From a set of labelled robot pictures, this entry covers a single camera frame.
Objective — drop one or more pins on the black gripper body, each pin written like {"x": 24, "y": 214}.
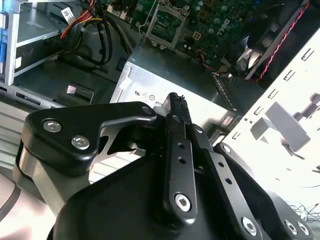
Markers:
{"x": 112, "y": 205}

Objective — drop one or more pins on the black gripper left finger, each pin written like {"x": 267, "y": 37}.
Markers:
{"x": 75, "y": 120}

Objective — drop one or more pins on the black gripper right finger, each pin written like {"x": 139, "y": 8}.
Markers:
{"x": 225, "y": 180}

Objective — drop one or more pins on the thin metal locking lever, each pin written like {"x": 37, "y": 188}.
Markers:
{"x": 141, "y": 24}

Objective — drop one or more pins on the metal socket cover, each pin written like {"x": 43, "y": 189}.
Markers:
{"x": 151, "y": 23}

